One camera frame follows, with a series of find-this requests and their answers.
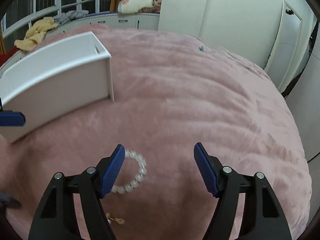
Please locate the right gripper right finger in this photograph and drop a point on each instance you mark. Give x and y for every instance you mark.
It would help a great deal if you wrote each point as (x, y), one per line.
(263, 217)

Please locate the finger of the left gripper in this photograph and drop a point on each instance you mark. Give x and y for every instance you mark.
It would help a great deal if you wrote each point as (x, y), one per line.
(9, 201)
(9, 118)

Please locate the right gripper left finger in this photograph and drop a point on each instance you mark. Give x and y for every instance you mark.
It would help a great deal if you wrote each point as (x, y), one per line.
(55, 217)

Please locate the white rectangular tray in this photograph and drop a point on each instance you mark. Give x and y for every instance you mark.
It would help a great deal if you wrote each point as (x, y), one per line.
(47, 101)

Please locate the red cloth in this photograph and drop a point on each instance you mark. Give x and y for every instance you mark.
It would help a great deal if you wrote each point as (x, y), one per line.
(4, 57)

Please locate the yellow towel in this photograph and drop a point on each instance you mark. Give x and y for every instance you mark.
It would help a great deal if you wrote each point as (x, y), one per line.
(36, 34)

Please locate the grey clothes pile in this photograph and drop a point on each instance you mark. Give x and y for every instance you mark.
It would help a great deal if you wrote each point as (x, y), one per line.
(69, 16)

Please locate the window with bars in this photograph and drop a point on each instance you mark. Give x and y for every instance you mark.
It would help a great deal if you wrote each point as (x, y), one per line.
(21, 13)

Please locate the pink plush blanket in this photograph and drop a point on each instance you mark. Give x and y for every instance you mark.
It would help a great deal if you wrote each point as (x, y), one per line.
(169, 95)

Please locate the white window seat cabinet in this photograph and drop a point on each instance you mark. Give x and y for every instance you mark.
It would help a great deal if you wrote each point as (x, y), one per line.
(90, 46)

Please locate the white floral folded blanket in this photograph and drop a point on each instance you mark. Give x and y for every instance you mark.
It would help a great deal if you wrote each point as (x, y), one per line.
(135, 6)

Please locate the pink plush toys pile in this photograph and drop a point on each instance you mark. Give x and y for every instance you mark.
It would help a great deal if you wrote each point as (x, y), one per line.
(157, 6)

